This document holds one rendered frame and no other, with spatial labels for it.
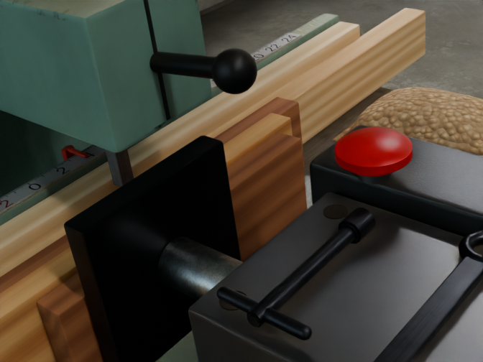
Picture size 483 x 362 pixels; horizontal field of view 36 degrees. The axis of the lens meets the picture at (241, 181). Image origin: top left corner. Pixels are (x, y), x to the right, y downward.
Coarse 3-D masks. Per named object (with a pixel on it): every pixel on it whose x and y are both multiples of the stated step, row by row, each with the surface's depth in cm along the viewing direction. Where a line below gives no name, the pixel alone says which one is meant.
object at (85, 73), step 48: (0, 0) 36; (48, 0) 34; (96, 0) 34; (144, 0) 34; (192, 0) 36; (0, 48) 38; (48, 48) 35; (96, 48) 33; (144, 48) 35; (192, 48) 37; (0, 96) 40; (48, 96) 37; (96, 96) 34; (144, 96) 36; (192, 96) 38; (96, 144) 36
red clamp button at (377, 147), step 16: (368, 128) 30; (384, 128) 30; (336, 144) 30; (352, 144) 29; (368, 144) 29; (384, 144) 29; (400, 144) 29; (336, 160) 29; (352, 160) 28; (368, 160) 28; (384, 160) 28; (400, 160) 28; (368, 176) 29
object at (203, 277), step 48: (192, 144) 37; (144, 192) 34; (192, 192) 36; (96, 240) 32; (144, 240) 34; (192, 240) 36; (96, 288) 33; (144, 288) 35; (192, 288) 34; (144, 336) 36
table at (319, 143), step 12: (372, 96) 60; (360, 108) 58; (336, 120) 57; (348, 120) 57; (324, 132) 56; (336, 132) 55; (312, 144) 54; (324, 144) 54; (312, 156) 53; (312, 204) 48; (180, 336) 39; (168, 348) 38; (156, 360) 38
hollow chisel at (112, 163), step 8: (112, 152) 42; (120, 152) 42; (112, 160) 42; (120, 160) 42; (128, 160) 42; (112, 168) 42; (120, 168) 42; (128, 168) 42; (112, 176) 43; (120, 176) 42; (128, 176) 43; (120, 184) 43
